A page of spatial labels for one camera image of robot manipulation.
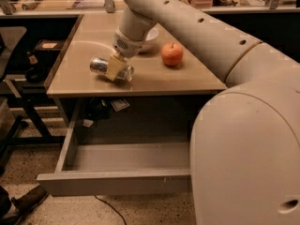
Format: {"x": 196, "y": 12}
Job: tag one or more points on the black side stand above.
{"x": 25, "y": 76}

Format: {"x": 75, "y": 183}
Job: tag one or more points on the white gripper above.
{"x": 127, "y": 46}

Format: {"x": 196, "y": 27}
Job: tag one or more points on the brown shoe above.
{"x": 30, "y": 200}

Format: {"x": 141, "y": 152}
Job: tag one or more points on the silver redbull can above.
{"x": 99, "y": 66}

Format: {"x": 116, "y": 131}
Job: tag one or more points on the white paper tag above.
{"x": 119, "y": 104}

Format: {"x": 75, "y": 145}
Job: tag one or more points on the red apple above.
{"x": 172, "y": 54}

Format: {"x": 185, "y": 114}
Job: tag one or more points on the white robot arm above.
{"x": 245, "y": 142}

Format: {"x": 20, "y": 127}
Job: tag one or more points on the white ceramic bowl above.
{"x": 150, "y": 41}

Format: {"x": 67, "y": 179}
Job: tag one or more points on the grey cabinet desk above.
{"x": 71, "y": 76}

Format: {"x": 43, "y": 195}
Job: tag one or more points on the open grey top drawer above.
{"x": 134, "y": 152}

